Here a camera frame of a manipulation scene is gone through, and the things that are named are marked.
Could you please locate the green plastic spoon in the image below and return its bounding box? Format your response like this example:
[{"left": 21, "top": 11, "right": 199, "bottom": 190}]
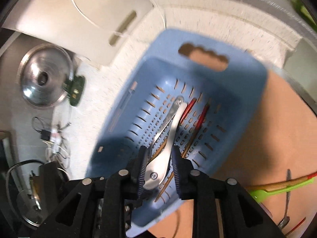
[{"left": 249, "top": 177, "right": 314, "bottom": 203}]

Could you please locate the small metal spoon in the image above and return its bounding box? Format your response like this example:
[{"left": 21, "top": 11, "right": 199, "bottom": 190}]
[{"left": 278, "top": 169, "right": 291, "bottom": 230}]

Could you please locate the black adapter with wires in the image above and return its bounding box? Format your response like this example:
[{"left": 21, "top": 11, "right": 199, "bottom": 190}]
[{"left": 31, "top": 116, "right": 73, "bottom": 169}]

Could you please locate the white plastic cutting board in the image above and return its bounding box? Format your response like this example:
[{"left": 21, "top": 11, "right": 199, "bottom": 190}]
[{"left": 3, "top": 0, "right": 153, "bottom": 66}]

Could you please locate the green circuit board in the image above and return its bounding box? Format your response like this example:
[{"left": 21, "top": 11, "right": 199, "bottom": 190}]
[{"left": 63, "top": 76, "right": 85, "bottom": 106}]

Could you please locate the brown table mat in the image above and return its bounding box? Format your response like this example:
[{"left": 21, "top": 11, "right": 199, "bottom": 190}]
[{"left": 147, "top": 69, "right": 317, "bottom": 238}]

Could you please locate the metal spoon in basket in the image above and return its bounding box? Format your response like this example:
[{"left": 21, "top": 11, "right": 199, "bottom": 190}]
[{"left": 149, "top": 96, "right": 184, "bottom": 161}]

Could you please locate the white cable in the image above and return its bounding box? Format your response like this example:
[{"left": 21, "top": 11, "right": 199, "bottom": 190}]
[{"left": 64, "top": 0, "right": 166, "bottom": 37}]

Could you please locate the blue plastic drain basket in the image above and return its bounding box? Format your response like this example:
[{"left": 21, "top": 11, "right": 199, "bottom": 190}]
[{"left": 86, "top": 29, "right": 268, "bottom": 237}]

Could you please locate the steel pot lid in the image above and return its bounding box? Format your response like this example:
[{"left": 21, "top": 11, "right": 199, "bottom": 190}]
[{"left": 17, "top": 44, "right": 74, "bottom": 110}]

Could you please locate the red-tipped wooden chopstick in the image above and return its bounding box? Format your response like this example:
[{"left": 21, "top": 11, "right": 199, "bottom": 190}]
[
  {"left": 154, "top": 103, "right": 210, "bottom": 202},
  {"left": 245, "top": 172, "right": 317, "bottom": 191},
  {"left": 150, "top": 98, "right": 197, "bottom": 161}
]

